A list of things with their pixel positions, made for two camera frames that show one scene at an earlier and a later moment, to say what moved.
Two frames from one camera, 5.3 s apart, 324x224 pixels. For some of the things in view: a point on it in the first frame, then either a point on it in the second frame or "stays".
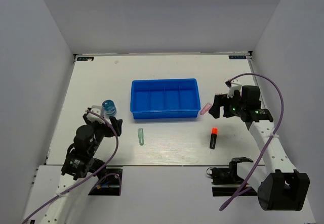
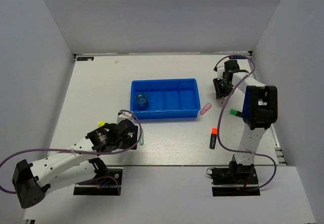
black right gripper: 221,100 → 219,91
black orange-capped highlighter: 213,139 stays
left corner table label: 81,58 stays
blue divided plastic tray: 162,98 stays
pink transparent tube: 205,108 stays
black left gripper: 109,131 → 131,141
